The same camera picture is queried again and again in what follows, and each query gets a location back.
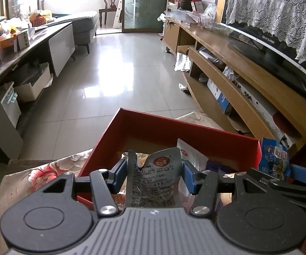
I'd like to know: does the white paper bag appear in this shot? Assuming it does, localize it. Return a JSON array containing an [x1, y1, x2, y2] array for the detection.
[[174, 52, 191, 72]]

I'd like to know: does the clear plastic bag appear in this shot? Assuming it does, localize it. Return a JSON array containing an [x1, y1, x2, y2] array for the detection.
[[201, 4, 217, 30]]

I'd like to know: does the black television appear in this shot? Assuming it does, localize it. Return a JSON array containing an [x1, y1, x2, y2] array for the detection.
[[219, 0, 306, 99]]

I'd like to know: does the red round item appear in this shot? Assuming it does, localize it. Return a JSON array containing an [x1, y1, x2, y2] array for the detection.
[[272, 113, 294, 135]]

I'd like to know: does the red cardboard box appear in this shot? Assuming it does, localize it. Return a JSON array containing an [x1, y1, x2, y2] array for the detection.
[[77, 108, 262, 210]]

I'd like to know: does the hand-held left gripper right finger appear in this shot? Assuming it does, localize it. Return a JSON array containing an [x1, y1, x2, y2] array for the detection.
[[181, 162, 272, 217]]

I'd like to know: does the white storage box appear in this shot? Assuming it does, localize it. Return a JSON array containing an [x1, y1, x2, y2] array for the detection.
[[13, 62, 54, 103]]

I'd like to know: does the white lace cloth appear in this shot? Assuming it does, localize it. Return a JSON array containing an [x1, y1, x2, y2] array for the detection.
[[226, 0, 306, 64]]

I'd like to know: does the white media player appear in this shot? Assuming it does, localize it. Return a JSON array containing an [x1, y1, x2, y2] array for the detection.
[[230, 77, 302, 144]]

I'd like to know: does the white bun packet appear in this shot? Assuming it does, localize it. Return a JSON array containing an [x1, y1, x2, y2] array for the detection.
[[176, 138, 209, 176]]

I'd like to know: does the dark coffee table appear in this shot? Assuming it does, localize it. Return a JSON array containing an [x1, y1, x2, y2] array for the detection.
[[0, 23, 76, 162]]

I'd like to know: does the glass sliding door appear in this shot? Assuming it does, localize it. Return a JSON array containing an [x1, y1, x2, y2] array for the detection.
[[123, 0, 171, 32]]

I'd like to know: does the wooden television cabinet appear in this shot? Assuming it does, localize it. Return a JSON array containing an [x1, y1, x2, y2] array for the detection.
[[163, 16, 306, 165]]

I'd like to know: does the small printed carton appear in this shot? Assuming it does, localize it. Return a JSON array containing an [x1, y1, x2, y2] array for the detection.
[[16, 29, 35, 50]]

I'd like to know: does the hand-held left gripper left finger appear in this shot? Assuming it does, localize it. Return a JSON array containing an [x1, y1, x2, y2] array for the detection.
[[35, 159, 128, 217]]

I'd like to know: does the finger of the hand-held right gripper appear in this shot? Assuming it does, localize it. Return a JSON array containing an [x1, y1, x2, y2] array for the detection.
[[249, 168, 306, 205], [288, 164, 306, 186]]

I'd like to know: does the purple snack packet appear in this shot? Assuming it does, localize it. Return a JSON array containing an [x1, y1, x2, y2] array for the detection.
[[205, 159, 238, 177]]

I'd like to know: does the blue snack packet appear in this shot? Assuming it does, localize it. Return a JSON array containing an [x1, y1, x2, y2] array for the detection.
[[258, 137, 290, 181]]

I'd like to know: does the grey sofa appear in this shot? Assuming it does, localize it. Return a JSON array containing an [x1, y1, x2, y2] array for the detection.
[[0, 11, 98, 54]]

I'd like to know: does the grey snack packet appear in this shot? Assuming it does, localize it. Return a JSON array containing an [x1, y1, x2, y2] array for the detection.
[[125, 147, 187, 208]]

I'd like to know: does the crumpled wrapper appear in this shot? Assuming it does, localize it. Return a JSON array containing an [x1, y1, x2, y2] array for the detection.
[[178, 83, 192, 95]]

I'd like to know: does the blue and white box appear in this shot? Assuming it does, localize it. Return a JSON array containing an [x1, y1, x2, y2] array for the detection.
[[207, 78, 232, 113]]

